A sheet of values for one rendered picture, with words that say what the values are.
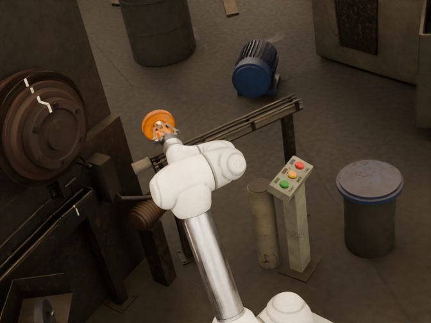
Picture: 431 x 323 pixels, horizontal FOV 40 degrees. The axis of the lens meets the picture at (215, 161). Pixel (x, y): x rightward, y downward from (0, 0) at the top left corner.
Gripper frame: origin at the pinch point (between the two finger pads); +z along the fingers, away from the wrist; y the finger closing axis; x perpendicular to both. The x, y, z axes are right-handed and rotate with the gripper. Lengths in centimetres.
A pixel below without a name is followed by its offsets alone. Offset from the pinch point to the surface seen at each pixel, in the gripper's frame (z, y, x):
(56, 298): -58, -66, -23
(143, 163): -2.6, -11.5, -17.9
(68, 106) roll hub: -19, -36, 34
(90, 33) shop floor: 345, 15, -104
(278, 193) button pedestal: -45, 38, -27
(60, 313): -66, -65, -24
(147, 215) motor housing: -17.9, -18.1, -35.7
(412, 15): 76, 198, -35
